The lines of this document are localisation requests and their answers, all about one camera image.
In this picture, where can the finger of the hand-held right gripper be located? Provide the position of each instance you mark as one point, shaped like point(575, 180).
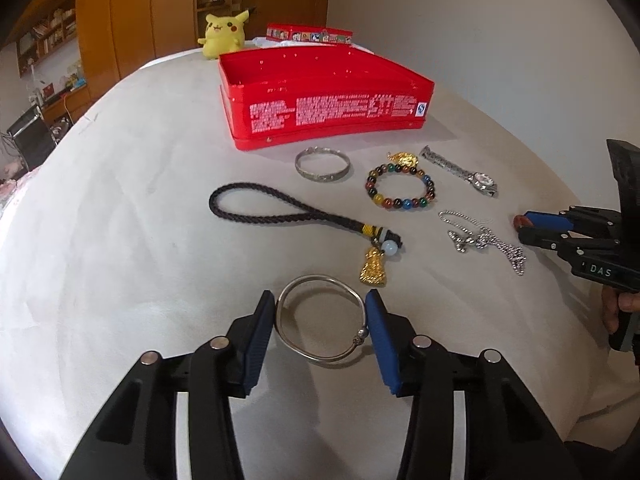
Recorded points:
point(547, 219)
point(555, 242)

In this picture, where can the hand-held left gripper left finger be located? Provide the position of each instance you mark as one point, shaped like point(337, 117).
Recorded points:
point(257, 340)

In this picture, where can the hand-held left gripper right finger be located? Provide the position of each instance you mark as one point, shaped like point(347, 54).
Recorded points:
point(382, 340)

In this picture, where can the thin silver bangle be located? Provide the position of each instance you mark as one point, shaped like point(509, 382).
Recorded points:
point(290, 345)

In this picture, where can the silver wristwatch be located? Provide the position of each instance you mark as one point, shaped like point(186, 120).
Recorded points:
point(480, 180)

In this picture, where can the engraved silver bangle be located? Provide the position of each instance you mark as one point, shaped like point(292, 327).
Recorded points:
point(305, 174)

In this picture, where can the red tin box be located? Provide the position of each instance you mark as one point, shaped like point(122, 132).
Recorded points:
point(320, 110)

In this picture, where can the person's right hand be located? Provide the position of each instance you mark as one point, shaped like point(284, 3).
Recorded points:
point(611, 310)

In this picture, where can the bed with printed sheet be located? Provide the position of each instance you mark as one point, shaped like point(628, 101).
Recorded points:
point(10, 187)

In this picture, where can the red tin lid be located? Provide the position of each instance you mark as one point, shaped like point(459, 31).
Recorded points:
point(310, 36)

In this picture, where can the wooden desk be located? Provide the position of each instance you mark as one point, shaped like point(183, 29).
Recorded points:
point(70, 102)

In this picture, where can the black office chair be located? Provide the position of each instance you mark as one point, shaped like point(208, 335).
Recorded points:
point(30, 137)

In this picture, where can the yellow plush toy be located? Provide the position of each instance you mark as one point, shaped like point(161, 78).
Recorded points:
point(220, 35)

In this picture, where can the wooden wardrobe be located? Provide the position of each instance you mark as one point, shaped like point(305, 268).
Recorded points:
point(150, 5)

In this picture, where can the wooden bookshelf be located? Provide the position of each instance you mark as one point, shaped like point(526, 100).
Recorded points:
point(47, 40)

